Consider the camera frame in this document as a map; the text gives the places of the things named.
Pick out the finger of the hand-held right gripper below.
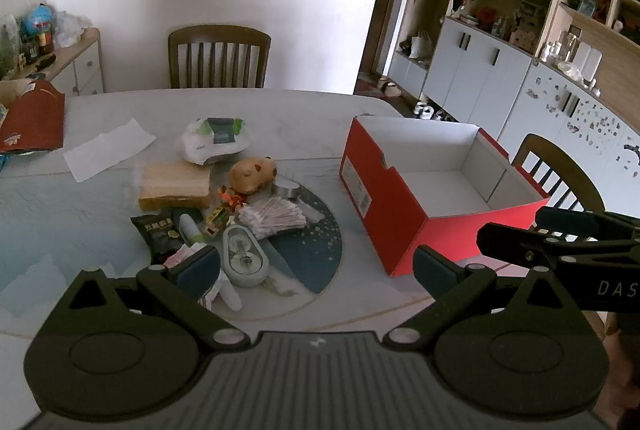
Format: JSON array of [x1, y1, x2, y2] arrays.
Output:
[[476, 222, 566, 268], [534, 206, 640, 241]]

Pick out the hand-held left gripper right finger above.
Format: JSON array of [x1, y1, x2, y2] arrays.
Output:
[[381, 245, 583, 355]]

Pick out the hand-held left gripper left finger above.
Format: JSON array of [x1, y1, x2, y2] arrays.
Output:
[[67, 246, 252, 355]]

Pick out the white green tube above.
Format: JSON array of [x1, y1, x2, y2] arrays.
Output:
[[178, 212, 206, 243]]

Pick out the pale green oval case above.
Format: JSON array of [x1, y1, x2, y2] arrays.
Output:
[[220, 225, 271, 289]]

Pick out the black snack packet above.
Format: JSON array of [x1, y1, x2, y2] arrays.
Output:
[[131, 214, 182, 267]]

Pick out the red dragon plush keychain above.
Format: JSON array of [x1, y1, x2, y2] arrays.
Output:
[[218, 186, 248, 211]]

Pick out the red cardboard box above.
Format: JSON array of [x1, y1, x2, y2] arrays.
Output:
[[340, 115, 551, 278]]

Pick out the cotton swab pack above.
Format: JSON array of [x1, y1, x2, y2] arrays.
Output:
[[235, 196, 308, 241]]

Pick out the wet wipes pack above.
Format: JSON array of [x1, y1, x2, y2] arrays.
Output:
[[181, 116, 247, 166]]

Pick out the person's right forearm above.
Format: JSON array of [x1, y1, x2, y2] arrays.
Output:
[[597, 310, 640, 430]]

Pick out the white plastic wrapper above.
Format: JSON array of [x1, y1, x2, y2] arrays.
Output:
[[200, 270, 246, 311]]

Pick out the small green box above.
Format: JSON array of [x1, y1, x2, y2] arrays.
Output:
[[202, 206, 228, 238]]

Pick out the wooden chair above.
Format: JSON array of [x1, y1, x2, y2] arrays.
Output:
[[511, 133, 607, 231], [167, 24, 272, 90]]

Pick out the brown tissue pack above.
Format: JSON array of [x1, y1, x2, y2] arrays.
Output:
[[138, 161, 212, 212]]

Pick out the white stickered cabinet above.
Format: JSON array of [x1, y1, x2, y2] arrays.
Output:
[[500, 60, 640, 218]]

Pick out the brown capybara toy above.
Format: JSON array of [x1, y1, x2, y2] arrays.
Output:
[[229, 156, 279, 197]]

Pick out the round metal tin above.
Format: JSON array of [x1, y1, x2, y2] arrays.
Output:
[[272, 177, 300, 201]]

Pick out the white paper sheet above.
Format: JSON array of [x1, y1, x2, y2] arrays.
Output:
[[63, 119, 157, 183]]

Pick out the white canisters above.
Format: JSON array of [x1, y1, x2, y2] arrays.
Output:
[[572, 45, 602, 84]]

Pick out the white lower cabinet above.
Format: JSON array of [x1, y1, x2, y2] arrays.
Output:
[[422, 17, 533, 140]]

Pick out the glass bottles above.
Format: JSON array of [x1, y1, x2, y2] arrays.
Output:
[[540, 30, 581, 67]]

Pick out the brown door rug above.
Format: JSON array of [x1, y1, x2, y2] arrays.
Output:
[[356, 72, 387, 99]]

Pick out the white plastic bag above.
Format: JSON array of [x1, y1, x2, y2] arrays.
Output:
[[409, 30, 434, 60]]

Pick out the shelf ornaments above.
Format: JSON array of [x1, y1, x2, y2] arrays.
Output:
[[449, 0, 547, 57]]

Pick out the red paper bag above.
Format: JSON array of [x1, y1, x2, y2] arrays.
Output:
[[0, 80, 66, 156]]

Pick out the wooden sideboard white drawers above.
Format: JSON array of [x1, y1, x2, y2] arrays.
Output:
[[30, 27, 106, 97]]

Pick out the clear plastic bag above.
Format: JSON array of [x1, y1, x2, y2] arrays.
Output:
[[52, 10, 84, 49]]

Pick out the dark sauce bottle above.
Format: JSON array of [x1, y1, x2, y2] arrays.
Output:
[[35, 22, 54, 54]]

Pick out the green plant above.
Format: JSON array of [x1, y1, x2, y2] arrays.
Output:
[[0, 12, 24, 77]]

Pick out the blue round package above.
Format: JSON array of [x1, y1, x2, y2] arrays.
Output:
[[22, 4, 54, 36]]

